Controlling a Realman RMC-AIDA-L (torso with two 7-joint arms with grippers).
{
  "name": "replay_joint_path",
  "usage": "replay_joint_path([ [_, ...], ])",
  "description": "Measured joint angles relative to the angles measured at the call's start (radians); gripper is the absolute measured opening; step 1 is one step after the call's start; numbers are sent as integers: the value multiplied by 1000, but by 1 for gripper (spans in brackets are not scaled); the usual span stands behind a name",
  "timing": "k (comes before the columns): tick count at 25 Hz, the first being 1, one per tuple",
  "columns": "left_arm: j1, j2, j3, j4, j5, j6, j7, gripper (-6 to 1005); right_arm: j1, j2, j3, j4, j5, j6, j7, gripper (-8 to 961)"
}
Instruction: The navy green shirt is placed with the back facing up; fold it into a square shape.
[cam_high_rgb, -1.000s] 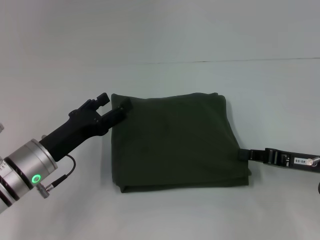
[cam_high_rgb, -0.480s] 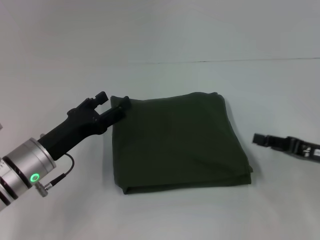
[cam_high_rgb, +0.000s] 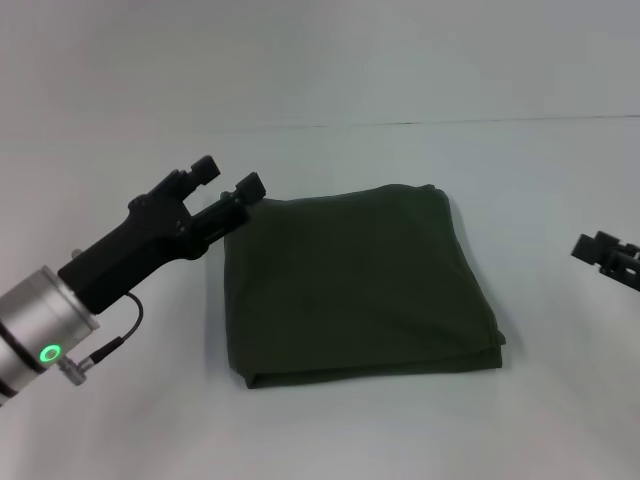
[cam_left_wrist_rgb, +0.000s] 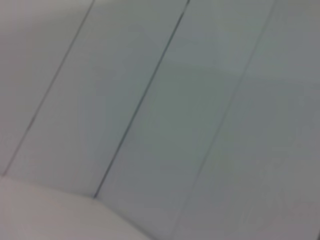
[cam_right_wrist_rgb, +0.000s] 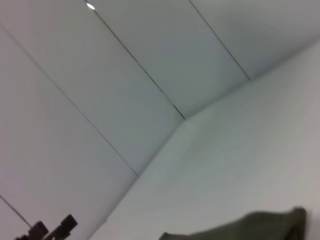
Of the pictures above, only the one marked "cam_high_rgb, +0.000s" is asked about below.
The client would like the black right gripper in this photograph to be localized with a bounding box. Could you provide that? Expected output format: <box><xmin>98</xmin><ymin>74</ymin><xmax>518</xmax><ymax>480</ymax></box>
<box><xmin>572</xmin><ymin>230</ymin><xmax>640</xmax><ymax>293</ymax></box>

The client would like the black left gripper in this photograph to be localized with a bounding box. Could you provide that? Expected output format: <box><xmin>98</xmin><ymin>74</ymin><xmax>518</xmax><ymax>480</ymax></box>
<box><xmin>57</xmin><ymin>155</ymin><xmax>267</xmax><ymax>316</ymax></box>

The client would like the dark green shirt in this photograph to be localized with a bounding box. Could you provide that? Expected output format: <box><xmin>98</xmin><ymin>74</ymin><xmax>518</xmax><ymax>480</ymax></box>
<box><xmin>223</xmin><ymin>183</ymin><xmax>507</xmax><ymax>391</ymax></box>

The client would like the thin dark arm cable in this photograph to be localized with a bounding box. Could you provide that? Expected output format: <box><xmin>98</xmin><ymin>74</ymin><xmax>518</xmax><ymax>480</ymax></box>
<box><xmin>82</xmin><ymin>292</ymin><xmax>146</xmax><ymax>366</ymax></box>

